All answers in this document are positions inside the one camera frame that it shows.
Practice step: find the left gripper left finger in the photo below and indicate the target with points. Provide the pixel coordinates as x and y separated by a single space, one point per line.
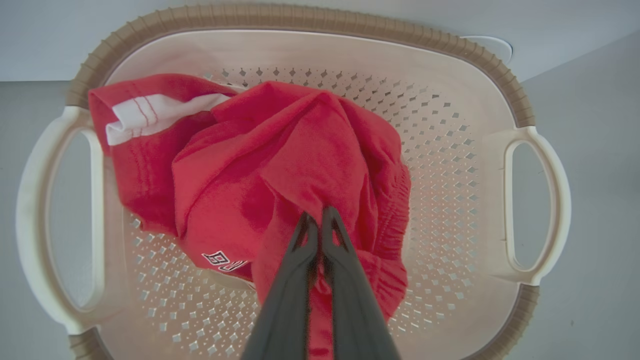
285 310

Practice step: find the round white filter cover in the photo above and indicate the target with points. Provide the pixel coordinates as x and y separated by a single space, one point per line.
495 47

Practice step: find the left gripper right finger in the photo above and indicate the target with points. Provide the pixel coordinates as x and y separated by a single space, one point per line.
355 310

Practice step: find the red garment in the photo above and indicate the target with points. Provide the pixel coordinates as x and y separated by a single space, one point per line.
300 150

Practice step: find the cream laundry basket brown rim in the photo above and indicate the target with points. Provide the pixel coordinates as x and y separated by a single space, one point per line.
450 150

